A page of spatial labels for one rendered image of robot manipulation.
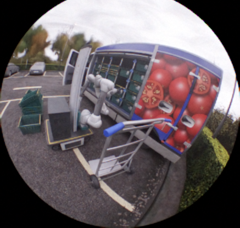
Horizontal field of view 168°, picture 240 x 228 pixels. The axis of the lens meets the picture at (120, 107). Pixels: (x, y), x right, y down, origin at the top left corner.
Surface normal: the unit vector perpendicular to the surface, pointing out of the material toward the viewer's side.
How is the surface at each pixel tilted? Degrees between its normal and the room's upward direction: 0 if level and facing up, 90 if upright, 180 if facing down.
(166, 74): 90
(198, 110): 90
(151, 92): 90
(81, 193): 0
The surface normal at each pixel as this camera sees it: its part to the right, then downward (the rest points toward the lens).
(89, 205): 0.31, -0.88
